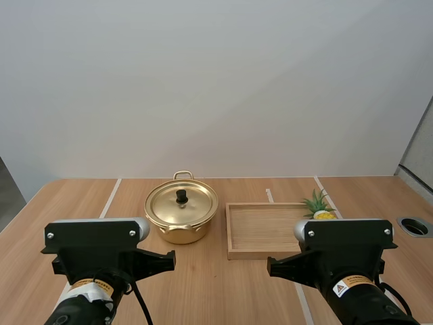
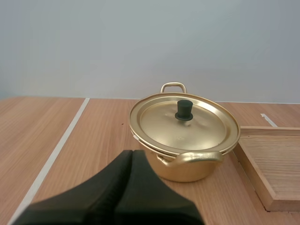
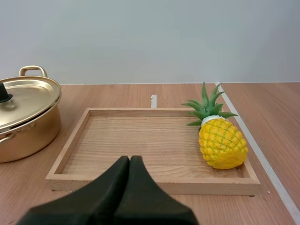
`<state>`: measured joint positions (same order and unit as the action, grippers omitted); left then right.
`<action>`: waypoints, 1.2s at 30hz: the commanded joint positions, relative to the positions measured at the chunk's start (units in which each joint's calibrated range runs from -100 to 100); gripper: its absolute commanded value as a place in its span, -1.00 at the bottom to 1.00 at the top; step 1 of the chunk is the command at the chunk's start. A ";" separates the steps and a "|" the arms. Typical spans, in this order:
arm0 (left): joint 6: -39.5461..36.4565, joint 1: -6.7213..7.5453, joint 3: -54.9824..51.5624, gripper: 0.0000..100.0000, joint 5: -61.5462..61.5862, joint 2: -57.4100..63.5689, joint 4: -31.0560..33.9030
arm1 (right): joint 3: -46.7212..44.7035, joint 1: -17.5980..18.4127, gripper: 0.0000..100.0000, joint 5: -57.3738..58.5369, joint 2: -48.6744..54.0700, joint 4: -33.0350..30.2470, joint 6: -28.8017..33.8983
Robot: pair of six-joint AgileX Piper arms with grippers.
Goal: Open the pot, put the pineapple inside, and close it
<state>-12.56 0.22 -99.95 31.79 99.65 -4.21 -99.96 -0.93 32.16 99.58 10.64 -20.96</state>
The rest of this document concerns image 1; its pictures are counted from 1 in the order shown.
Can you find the yellow toy pineapple green crown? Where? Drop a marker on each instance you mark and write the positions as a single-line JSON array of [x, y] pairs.
[[323, 215]]

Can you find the shallow wooden tray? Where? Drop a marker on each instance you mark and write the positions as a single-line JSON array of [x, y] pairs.
[[260, 228]]

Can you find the gold lid with black knob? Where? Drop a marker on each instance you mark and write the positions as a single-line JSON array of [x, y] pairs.
[[198, 203]]

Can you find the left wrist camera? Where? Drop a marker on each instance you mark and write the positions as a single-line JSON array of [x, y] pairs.
[[91, 233]]

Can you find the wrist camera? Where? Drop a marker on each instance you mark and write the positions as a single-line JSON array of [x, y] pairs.
[[348, 233], [91, 233]]

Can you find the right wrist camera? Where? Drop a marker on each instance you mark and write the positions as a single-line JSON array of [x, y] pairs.
[[348, 233]]

